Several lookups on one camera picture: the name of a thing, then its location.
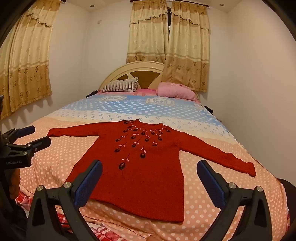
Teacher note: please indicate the cream wooden headboard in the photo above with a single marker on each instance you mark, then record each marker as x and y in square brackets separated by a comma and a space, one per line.
[129, 69]

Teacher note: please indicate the dark curtain rod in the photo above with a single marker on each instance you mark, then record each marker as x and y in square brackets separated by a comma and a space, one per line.
[172, 1]

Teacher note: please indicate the beige floral curtain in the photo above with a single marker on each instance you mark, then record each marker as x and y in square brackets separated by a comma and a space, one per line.
[188, 46]
[148, 34]
[25, 58]

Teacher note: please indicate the dark cloth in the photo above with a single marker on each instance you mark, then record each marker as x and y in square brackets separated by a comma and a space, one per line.
[285, 194]

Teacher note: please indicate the striped pillow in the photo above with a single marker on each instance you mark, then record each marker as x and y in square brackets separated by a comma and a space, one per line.
[119, 85]

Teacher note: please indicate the red embroidered knit sweater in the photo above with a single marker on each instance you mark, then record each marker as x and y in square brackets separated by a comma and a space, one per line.
[138, 180]

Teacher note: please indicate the pink pillow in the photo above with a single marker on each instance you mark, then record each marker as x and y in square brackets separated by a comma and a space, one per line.
[177, 91]

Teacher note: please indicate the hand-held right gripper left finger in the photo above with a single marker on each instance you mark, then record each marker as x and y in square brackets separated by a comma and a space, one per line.
[89, 183]

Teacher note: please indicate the polka dot bed blanket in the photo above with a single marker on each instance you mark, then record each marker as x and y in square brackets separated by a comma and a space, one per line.
[208, 131]

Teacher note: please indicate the person's dark clothing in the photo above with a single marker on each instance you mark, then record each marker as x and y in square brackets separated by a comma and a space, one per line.
[9, 215]

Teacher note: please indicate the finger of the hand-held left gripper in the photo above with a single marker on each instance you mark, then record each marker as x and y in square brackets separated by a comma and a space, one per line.
[38, 144]
[25, 131]

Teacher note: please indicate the red plaid bed sheet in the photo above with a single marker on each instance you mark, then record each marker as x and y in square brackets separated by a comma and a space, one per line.
[62, 220]

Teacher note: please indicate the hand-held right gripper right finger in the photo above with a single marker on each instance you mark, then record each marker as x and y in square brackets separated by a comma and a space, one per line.
[210, 181]

